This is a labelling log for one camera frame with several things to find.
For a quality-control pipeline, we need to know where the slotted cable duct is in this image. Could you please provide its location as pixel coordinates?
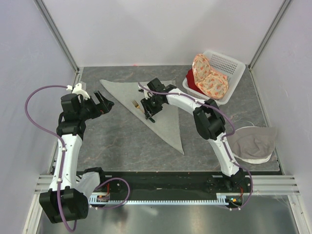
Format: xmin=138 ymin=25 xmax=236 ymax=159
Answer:
xmin=89 ymin=194 xmax=242 ymax=207

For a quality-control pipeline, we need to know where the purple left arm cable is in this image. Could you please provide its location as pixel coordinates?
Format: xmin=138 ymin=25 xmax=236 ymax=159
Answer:
xmin=25 ymin=84 xmax=131 ymax=231

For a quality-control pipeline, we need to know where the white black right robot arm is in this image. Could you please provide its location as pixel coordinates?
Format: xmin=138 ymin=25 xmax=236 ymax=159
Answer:
xmin=138 ymin=78 xmax=243 ymax=192

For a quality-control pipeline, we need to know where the floral patterned cloth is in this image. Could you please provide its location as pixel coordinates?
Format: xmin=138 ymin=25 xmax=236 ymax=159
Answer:
xmin=192 ymin=54 xmax=229 ymax=99

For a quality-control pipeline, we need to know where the grey cloth napkin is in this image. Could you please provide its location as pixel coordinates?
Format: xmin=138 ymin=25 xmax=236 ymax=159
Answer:
xmin=100 ymin=79 xmax=184 ymax=155

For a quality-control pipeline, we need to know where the taupe grey cloth pile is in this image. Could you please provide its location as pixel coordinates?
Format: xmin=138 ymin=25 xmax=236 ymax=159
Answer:
xmin=229 ymin=126 xmax=279 ymax=160

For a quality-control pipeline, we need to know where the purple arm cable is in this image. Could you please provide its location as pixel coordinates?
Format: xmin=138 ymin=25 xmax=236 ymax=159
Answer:
xmin=137 ymin=82 xmax=254 ymax=212
xmin=25 ymin=84 xmax=131 ymax=231

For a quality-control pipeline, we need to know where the white cloth under pile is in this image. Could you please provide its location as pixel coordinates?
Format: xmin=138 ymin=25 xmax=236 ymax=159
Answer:
xmin=234 ymin=120 xmax=272 ymax=164

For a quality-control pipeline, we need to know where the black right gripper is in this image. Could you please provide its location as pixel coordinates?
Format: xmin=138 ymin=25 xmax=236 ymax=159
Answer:
xmin=140 ymin=94 xmax=163 ymax=119

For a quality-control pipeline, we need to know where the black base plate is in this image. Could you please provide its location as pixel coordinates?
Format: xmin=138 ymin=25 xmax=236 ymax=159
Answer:
xmin=79 ymin=171 xmax=252 ymax=195

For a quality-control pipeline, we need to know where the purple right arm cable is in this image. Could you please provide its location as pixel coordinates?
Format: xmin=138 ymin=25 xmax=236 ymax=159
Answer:
xmin=137 ymin=82 xmax=254 ymax=212

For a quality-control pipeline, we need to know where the gold fork green handle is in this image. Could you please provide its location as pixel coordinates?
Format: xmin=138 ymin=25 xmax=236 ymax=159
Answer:
xmin=132 ymin=100 xmax=155 ymax=123

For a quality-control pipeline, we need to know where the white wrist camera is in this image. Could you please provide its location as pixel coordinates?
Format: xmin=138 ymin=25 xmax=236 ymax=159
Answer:
xmin=66 ymin=82 xmax=90 ymax=100
xmin=138 ymin=89 xmax=153 ymax=99

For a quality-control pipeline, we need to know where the red cloth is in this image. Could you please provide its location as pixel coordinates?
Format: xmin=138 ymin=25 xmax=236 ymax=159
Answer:
xmin=186 ymin=69 xmax=204 ymax=95

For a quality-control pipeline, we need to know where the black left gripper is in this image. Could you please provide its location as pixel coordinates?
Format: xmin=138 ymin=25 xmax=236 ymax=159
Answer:
xmin=78 ymin=91 xmax=114 ymax=120

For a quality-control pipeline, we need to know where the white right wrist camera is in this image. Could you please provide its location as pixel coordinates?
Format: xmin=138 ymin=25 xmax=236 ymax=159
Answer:
xmin=138 ymin=89 xmax=153 ymax=99

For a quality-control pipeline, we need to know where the white plastic basket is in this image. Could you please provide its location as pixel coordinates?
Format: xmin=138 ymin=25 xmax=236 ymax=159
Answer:
xmin=182 ymin=50 xmax=246 ymax=105

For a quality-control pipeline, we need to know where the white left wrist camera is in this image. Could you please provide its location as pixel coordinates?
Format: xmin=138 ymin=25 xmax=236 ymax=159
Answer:
xmin=66 ymin=82 xmax=90 ymax=100

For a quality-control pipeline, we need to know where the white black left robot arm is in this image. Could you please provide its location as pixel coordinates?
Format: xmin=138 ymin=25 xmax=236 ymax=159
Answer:
xmin=39 ymin=91 xmax=114 ymax=223

